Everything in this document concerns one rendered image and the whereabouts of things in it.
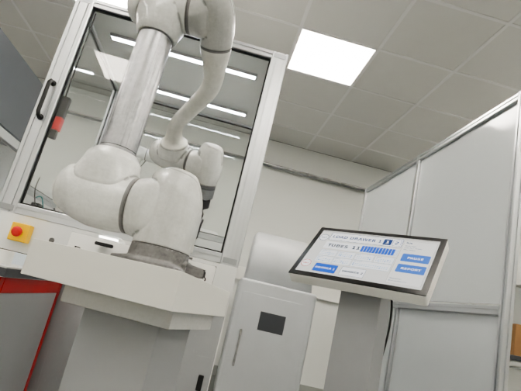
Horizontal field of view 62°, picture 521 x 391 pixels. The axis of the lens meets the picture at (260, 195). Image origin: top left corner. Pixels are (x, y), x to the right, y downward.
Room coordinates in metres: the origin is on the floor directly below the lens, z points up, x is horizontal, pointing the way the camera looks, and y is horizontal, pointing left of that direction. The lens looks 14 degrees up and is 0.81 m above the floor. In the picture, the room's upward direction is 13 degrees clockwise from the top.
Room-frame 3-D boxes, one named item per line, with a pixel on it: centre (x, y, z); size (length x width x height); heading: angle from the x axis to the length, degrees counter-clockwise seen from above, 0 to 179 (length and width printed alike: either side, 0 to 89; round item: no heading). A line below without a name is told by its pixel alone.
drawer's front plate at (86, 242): (1.81, 0.57, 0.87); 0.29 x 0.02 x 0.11; 95
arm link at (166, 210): (1.15, 0.23, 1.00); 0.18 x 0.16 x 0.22; 86
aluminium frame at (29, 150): (2.30, 0.57, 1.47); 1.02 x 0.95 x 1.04; 95
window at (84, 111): (1.85, 0.53, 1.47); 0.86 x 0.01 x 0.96; 95
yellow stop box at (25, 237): (1.77, 0.90, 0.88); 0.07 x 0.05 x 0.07; 95
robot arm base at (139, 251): (1.15, 0.20, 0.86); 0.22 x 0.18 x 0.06; 81
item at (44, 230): (2.30, 0.57, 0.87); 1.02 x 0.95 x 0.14; 95
